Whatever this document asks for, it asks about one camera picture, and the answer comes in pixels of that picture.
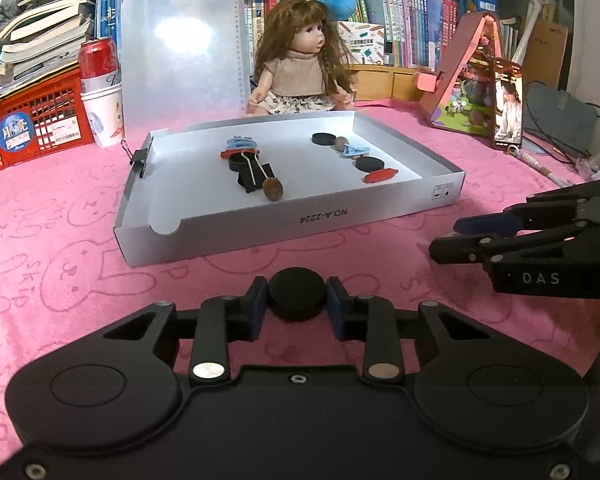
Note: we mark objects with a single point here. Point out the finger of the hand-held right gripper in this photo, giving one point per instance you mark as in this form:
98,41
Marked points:
485,224
460,252

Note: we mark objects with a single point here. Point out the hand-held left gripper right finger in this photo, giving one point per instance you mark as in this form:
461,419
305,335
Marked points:
337,310

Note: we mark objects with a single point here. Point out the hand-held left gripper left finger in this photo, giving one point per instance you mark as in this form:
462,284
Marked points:
255,310

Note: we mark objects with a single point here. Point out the thick black round lid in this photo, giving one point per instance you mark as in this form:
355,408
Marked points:
297,292

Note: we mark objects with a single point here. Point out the red hair clip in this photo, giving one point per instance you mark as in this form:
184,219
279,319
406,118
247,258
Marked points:
230,154
380,175

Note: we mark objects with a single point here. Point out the grey cardboard box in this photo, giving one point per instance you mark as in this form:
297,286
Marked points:
320,195

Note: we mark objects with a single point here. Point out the brown stone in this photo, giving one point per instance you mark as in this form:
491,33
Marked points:
273,190

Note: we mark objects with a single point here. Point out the large black binder clip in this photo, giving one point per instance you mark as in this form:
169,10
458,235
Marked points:
252,177

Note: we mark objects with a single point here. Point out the light blue hair clip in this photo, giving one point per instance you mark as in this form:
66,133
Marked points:
355,151

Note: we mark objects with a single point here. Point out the black cap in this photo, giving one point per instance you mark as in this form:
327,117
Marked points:
240,164

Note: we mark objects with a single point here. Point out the blue dotted hair clip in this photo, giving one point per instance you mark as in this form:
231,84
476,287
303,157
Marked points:
242,143

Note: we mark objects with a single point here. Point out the black oval lid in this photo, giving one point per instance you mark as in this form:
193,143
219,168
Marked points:
324,138

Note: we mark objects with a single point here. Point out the grey pouch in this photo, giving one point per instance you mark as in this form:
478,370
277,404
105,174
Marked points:
560,120

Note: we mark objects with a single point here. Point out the pink triangular toy house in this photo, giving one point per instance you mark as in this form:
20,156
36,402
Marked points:
460,95

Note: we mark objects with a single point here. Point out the wooden drawer box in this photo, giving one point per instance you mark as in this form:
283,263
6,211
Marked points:
390,85

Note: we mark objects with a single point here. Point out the brown cardboard sheet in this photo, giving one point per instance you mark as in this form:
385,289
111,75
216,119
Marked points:
550,50

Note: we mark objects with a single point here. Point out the small black binder clip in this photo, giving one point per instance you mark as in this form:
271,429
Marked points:
140,157

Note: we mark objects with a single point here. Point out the pink printed towel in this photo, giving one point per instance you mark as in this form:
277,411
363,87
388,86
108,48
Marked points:
55,260

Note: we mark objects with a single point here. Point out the white pipe stand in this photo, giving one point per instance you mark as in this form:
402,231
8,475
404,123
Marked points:
527,20

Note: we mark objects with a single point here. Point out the row of shelved books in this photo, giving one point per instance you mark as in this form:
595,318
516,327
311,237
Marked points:
410,20

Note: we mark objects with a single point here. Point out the white printed carton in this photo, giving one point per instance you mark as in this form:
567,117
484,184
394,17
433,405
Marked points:
362,42

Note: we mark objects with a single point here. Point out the brown-haired doll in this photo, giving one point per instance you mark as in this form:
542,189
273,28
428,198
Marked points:
295,70

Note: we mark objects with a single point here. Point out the white paper cup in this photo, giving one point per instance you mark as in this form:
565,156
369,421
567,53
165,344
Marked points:
102,115

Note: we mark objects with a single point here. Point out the translucent plastic clipboard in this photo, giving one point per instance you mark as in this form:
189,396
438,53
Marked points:
180,70

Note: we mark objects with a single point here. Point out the red plastic basket with sticker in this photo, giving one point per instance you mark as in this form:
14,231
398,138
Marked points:
55,105

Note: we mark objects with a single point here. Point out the red soda can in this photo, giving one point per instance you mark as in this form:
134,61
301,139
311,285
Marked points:
97,60

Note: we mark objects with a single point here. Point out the blue printed books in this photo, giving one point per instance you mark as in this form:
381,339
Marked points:
109,15

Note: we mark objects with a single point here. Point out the stack of worn books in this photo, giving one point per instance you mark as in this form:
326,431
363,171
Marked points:
45,35

